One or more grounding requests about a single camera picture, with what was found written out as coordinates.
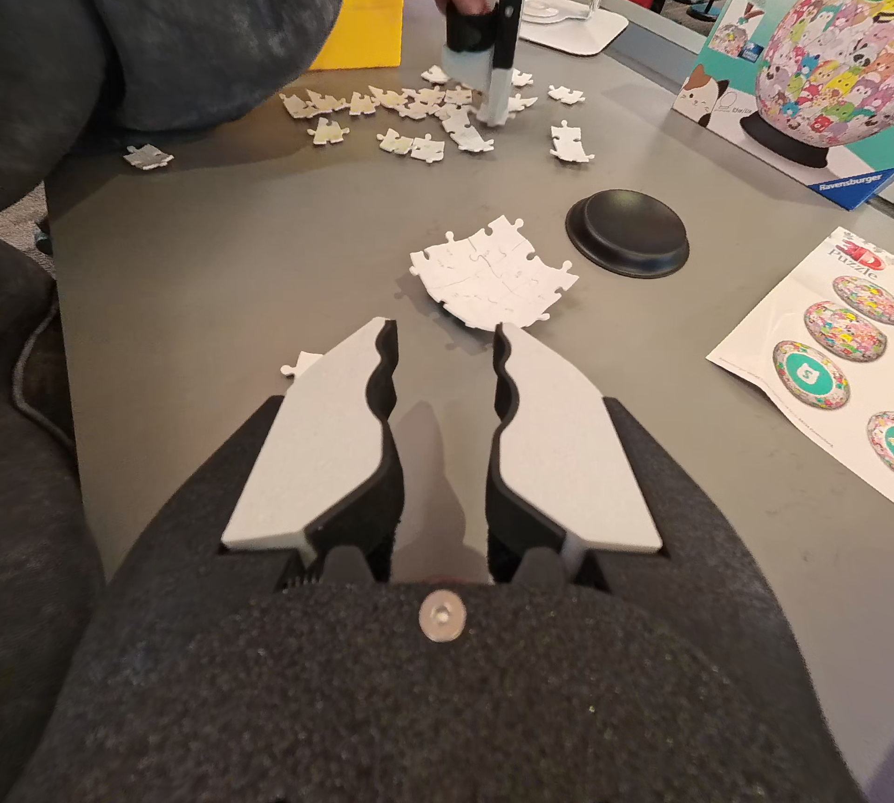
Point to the colourful puzzle ball box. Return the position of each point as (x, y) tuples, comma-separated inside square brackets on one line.
[(803, 69)]

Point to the loose white puzzle piece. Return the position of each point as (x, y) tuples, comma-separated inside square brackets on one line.
[(304, 363)]

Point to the illustrated instruction leaflet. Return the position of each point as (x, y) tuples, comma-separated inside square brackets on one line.
[(803, 363)]

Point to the curved assembled puzzle section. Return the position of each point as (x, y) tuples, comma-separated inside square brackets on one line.
[(489, 279)]

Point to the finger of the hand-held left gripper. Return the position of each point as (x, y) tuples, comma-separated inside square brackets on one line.
[(497, 101)]

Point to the yellow plastic bin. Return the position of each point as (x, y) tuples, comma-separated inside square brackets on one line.
[(363, 20)]

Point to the black round puzzle stand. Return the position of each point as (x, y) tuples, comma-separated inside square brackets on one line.
[(628, 230)]

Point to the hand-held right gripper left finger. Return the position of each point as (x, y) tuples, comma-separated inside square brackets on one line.
[(314, 460)]

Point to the person's left forearm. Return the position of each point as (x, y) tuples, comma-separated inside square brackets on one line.
[(174, 13)]

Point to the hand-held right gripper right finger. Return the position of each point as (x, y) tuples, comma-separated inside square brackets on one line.
[(573, 460)]

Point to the spread of white puzzle pieces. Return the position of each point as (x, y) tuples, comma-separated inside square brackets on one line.
[(419, 111)]

